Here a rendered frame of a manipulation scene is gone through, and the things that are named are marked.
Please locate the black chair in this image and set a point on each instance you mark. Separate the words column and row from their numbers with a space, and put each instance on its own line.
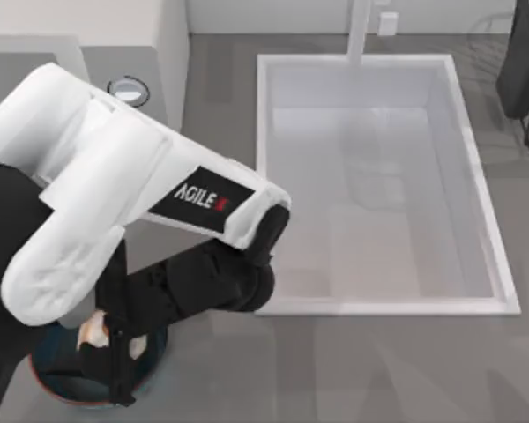
column 520, row 66

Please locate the dark blue bowl red rim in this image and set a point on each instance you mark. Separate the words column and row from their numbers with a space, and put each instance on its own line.
column 61, row 374

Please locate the pale bread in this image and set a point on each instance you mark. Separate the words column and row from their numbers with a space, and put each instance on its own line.
column 93, row 331

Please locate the small white wall box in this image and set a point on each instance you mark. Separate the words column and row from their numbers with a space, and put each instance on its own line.
column 388, row 24

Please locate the tall white tap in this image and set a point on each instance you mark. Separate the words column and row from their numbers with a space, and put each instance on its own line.
column 360, row 31

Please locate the white sink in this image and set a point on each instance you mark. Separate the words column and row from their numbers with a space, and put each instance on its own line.
column 379, row 198

